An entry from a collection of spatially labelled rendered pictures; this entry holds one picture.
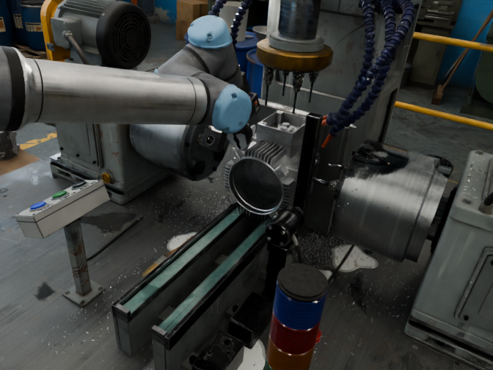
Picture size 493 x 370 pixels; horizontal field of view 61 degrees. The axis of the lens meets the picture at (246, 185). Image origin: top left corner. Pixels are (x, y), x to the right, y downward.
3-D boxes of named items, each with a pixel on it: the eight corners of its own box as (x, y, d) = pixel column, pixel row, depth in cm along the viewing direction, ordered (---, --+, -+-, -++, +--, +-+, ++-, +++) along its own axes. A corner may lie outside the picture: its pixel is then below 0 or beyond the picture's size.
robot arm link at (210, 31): (174, 31, 77) (207, 6, 79) (192, 75, 86) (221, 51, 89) (201, 47, 73) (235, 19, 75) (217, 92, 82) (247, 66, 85)
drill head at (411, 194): (329, 197, 122) (345, 116, 109) (481, 250, 105) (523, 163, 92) (291, 241, 103) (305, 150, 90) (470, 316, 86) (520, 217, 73)
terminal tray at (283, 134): (274, 133, 119) (277, 109, 115) (309, 144, 114) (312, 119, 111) (253, 148, 110) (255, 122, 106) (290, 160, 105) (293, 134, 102)
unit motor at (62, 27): (93, 111, 156) (77, -14, 134) (162, 134, 142) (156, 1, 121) (32, 133, 137) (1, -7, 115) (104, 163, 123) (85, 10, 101)
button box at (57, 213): (91, 199, 97) (83, 178, 95) (111, 200, 93) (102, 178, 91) (23, 237, 84) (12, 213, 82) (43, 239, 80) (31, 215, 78)
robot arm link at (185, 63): (165, 95, 70) (213, 56, 73) (132, 76, 77) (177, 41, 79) (184, 128, 76) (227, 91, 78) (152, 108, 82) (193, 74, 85)
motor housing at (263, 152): (257, 175, 128) (263, 117, 118) (315, 196, 121) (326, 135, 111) (221, 205, 113) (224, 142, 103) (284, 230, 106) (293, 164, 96)
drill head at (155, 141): (153, 135, 149) (150, 64, 136) (240, 166, 134) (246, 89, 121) (98, 161, 130) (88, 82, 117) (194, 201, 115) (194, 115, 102)
